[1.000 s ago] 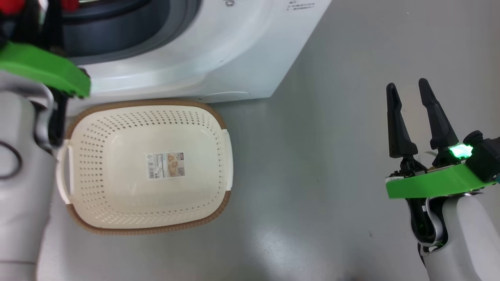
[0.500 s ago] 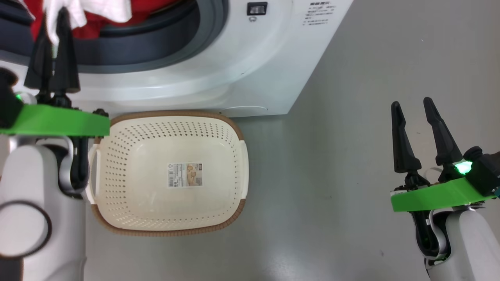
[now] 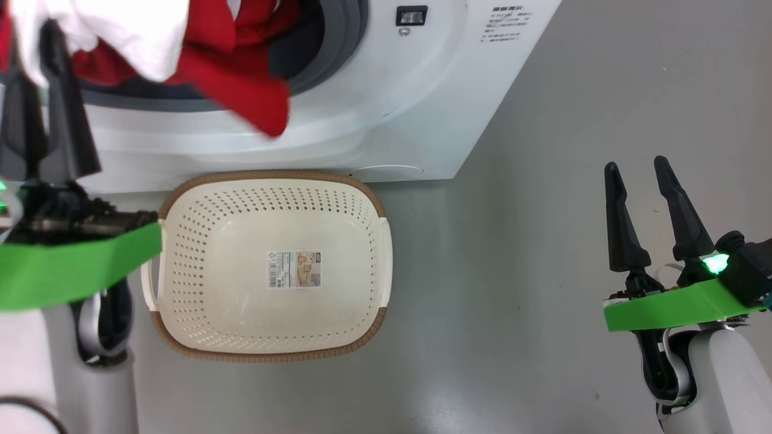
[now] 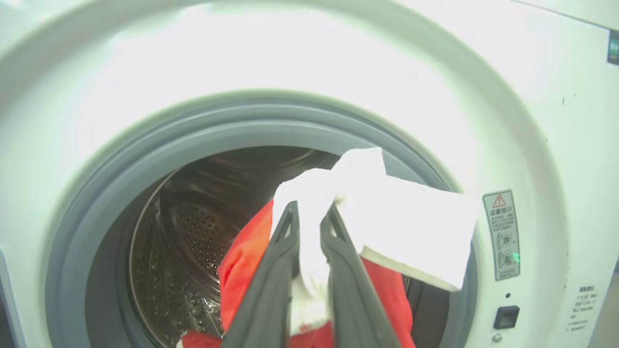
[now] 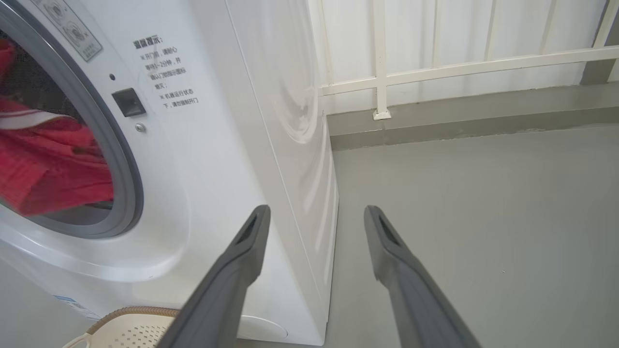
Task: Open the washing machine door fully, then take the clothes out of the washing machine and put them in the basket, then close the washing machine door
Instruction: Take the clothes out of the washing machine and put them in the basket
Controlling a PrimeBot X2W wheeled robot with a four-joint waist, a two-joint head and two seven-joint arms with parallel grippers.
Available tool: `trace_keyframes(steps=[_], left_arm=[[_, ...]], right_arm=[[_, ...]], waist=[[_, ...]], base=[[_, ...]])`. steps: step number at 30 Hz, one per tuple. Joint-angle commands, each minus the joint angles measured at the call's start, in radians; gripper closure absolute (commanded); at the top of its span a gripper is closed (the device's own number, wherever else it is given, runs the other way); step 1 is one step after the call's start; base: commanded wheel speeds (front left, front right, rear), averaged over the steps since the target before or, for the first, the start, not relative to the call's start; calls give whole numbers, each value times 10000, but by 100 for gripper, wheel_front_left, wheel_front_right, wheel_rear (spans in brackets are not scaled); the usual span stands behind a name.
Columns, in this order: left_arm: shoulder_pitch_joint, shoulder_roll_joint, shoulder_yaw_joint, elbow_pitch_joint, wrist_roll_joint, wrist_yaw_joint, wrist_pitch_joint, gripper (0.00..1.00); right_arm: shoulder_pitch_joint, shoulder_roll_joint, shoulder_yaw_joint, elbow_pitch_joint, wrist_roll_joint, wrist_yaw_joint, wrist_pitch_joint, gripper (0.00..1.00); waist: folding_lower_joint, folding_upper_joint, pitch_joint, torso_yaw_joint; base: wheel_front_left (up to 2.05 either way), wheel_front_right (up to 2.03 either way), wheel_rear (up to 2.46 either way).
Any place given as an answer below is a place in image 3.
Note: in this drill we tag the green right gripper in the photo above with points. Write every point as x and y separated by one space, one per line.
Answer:
669 310

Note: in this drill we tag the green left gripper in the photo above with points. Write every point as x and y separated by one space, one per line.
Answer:
66 265

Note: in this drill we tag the red garment with white stripes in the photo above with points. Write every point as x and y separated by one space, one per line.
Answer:
241 90

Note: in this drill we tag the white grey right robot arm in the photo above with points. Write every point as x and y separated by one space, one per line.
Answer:
730 386

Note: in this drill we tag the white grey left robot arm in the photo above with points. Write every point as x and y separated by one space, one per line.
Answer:
90 392

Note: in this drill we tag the cream perforated laundry basket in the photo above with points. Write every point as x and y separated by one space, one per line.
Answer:
241 313

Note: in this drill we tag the white front-load washing machine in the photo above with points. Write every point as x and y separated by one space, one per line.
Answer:
392 132

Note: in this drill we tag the paper basket label sticker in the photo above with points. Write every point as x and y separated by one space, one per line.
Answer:
294 269

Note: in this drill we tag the grey rubber door gasket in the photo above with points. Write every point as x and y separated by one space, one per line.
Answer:
338 36

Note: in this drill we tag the black door latch socket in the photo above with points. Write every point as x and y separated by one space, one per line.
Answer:
411 15

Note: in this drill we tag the round white filter cover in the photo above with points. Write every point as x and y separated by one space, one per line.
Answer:
386 172

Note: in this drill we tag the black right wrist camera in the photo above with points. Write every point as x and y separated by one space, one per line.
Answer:
748 265

